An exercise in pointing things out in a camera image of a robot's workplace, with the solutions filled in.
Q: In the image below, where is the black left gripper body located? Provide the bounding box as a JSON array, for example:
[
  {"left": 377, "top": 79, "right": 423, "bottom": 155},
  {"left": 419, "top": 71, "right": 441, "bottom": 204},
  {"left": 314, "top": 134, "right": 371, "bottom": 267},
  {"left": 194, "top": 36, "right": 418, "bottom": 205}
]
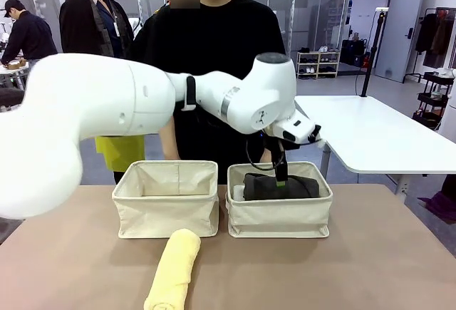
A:
[{"left": 262, "top": 135, "right": 296, "bottom": 151}]

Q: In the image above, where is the grey towel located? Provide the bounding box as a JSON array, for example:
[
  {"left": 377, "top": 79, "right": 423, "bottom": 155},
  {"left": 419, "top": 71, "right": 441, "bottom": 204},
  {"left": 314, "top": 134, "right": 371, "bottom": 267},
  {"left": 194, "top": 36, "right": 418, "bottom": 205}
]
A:
[{"left": 243, "top": 172, "right": 321, "bottom": 201}]

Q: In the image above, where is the person's right forearm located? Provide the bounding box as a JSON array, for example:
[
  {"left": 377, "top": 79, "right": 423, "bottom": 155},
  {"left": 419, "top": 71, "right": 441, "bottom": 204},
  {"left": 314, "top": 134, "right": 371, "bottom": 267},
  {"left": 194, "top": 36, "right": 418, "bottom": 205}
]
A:
[{"left": 159, "top": 117, "right": 181, "bottom": 161}]

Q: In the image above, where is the white fabric basket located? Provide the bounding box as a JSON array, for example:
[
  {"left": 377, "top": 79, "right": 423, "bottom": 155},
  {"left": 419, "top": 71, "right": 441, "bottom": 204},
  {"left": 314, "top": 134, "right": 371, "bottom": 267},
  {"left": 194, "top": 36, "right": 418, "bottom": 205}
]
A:
[
  {"left": 111, "top": 160, "right": 220, "bottom": 239},
  {"left": 225, "top": 162, "right": 334, "bottom": 239}
]

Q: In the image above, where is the wooden shoe rack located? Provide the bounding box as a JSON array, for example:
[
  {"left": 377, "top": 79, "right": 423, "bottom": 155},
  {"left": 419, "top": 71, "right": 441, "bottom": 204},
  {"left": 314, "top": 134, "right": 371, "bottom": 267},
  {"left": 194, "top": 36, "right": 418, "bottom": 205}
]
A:
[{"left": 296, "top": 50, "right": 341, "bottom": 79}]

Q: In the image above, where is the white background table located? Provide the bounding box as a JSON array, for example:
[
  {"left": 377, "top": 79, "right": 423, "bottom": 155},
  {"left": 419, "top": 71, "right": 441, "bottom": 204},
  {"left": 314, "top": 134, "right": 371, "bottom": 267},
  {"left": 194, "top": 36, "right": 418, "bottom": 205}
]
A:
[{"left": 294, "top": 95, "right": 456, "bottom": 193}]

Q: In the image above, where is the black suitcase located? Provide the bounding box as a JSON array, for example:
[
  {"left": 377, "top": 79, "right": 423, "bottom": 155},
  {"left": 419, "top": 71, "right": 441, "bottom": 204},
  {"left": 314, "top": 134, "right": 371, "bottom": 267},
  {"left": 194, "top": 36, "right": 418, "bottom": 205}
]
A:
[{"left": 340, "top": 38, "right": 368, "bottom": 67}]

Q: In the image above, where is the person in black t-shirt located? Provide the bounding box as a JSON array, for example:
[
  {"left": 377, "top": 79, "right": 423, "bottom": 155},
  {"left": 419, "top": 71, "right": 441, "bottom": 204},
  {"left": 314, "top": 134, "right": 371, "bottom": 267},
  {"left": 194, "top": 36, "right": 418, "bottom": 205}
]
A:
[{"left": 156, "top": 0, "right": 288, "bottom": 185}]

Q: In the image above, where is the black tripod pole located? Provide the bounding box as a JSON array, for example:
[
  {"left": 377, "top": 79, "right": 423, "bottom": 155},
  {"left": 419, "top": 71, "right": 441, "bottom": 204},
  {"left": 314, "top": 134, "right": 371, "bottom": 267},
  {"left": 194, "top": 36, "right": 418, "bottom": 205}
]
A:
[{"left": 360, "top": 6, "right": 389, "bottom": 98}]

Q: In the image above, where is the yellow rolled towel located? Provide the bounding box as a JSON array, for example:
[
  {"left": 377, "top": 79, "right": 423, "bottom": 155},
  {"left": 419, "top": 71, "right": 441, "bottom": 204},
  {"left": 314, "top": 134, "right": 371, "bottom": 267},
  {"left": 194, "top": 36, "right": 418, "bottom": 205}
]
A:
[{"left": 143, "top": 228, "right": 202, "bottom": 310}]

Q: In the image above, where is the black utility cart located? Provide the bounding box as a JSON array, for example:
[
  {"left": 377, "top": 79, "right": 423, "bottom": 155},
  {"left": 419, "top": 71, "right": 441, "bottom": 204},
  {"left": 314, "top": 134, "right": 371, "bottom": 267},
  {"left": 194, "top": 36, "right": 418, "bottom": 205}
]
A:
[{"left": 413, "top": 71, "right": 456, "bottom": 131}]

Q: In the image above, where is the grey door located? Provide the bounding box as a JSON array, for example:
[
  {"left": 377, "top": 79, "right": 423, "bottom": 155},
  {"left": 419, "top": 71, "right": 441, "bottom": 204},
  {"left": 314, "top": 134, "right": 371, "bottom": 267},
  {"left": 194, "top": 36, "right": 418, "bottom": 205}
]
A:
[{"left": 373, "top": 0, "right": 425, "bottom": 83}]

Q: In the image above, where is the purple cloth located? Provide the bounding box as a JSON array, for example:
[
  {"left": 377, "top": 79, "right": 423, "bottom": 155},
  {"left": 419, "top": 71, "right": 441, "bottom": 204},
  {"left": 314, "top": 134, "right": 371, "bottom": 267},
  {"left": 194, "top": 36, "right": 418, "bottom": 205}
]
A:
[{"left": 418, "top": 174, "right": 456, "bottom": 224}]

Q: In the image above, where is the bald person in black jacket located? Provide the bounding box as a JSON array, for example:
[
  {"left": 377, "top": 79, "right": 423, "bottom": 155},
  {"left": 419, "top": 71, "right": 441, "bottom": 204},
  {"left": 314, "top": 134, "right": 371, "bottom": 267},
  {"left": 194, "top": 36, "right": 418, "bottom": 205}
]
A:
[{"left": 131, "top": 0, "right": 172, "bottom": 63}]

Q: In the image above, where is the black clothes rack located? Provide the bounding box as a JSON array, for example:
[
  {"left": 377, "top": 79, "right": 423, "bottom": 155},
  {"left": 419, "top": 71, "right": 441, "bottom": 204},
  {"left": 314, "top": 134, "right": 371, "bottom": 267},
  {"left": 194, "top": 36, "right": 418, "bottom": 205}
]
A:
[{"left": 402, "top": 6, "right": 456, "bottom": 85}]

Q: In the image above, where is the person with yellow apron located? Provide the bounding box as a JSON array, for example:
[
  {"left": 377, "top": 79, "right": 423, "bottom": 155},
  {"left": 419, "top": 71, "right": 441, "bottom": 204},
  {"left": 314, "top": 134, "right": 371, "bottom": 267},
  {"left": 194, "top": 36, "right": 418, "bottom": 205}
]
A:
[{"left": 58, "top": 0, "right": 147, "bottom": 182}]

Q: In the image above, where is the man in dark shirt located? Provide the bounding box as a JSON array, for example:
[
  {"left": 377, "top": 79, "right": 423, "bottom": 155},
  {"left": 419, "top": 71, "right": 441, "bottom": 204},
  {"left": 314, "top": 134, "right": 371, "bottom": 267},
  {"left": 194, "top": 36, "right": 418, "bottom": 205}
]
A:
[{"left": 0, "top": 0, "right": 58, "bottom": 67}]

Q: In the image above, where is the grey blanket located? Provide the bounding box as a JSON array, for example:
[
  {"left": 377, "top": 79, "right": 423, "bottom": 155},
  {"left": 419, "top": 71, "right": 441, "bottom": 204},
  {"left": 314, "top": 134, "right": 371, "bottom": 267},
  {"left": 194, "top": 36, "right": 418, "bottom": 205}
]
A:
[{"left": 0, "top": 217, "right": 26, "bottom": 245}]

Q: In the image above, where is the white workshop desk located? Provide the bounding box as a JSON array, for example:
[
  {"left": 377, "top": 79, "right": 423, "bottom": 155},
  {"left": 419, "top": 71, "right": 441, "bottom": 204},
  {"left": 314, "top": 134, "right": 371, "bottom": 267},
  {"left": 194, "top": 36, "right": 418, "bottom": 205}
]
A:
[{"left": 0, "top": 59, "right": 33, "bottom": 76}]

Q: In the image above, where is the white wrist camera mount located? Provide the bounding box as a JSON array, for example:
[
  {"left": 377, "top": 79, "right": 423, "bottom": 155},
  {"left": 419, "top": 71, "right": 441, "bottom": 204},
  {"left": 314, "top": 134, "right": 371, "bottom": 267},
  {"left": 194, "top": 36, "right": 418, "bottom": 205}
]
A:
[{"left": 272, "top": 113, "right": 327, "bottom": 147}]

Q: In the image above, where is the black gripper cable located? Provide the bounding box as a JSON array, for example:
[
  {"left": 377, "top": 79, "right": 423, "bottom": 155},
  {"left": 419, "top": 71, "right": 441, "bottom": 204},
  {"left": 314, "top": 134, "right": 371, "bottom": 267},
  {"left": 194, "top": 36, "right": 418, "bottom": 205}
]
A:
[{"left": 244, "top": 135, "right": 286, "bottom": 172}]

